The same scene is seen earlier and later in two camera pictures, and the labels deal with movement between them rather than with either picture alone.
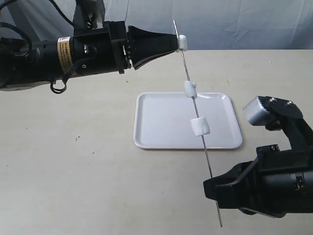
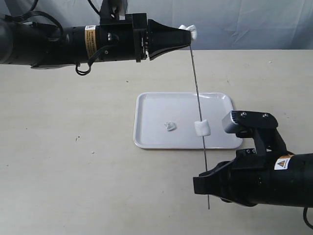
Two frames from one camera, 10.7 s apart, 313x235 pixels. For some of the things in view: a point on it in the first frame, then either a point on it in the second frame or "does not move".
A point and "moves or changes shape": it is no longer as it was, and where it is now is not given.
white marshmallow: [190, 89] -> [170, 126]
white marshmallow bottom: [200, 126] moves or changes shape
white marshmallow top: [183, 42] moves or changes shape
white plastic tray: [162, 120] does not move
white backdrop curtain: [213, 25] does not move
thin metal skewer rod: [201, 137] -> [208, 196]
